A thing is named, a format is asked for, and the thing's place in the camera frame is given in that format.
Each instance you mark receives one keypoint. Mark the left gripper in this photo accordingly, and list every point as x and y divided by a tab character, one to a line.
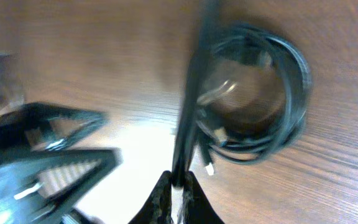
48	195

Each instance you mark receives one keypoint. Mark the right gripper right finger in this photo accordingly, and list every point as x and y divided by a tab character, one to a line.
196	208

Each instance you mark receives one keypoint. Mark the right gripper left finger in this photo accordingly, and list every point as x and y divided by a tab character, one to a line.
158	207

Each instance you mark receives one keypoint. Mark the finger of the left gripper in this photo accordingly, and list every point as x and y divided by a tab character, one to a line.
42	126

